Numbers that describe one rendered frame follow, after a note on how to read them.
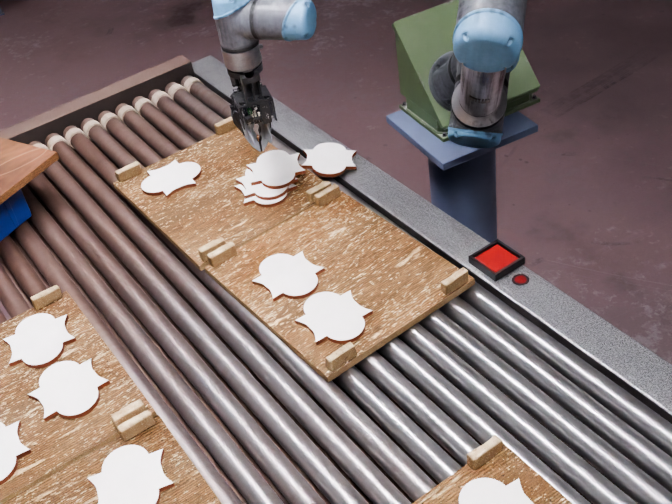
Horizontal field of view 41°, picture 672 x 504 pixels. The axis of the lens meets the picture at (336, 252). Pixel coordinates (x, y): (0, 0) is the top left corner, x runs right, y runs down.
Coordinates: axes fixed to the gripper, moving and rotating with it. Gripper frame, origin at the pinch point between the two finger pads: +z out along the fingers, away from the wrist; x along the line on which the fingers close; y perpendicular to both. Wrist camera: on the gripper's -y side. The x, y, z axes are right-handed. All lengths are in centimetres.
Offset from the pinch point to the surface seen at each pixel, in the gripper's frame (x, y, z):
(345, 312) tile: 2.2, 47.6, 9.5
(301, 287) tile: -3.2, 37.4, 9.6
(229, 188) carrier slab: -8.3, -2.5, 10.7
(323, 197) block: 9.0, 13.5, 8.5
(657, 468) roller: 34, 97, 13
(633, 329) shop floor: 103, -3, 104
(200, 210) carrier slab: -16.0, 2.4, 10.7
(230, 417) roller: -23, 60, 12
